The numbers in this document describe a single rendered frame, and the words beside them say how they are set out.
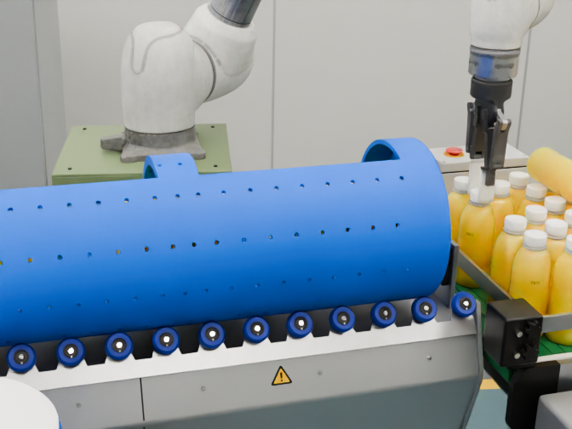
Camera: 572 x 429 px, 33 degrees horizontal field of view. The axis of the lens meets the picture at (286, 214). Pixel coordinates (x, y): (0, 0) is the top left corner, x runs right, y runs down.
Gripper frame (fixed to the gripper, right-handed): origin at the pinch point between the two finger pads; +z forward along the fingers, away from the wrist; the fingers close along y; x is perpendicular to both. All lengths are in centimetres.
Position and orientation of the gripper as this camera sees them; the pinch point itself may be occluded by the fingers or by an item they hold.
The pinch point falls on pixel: (481, 180)
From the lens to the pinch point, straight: 188.4
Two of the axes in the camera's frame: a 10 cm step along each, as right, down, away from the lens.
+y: 2.8, 3.7, -8.9
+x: 9.6, -0.9, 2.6
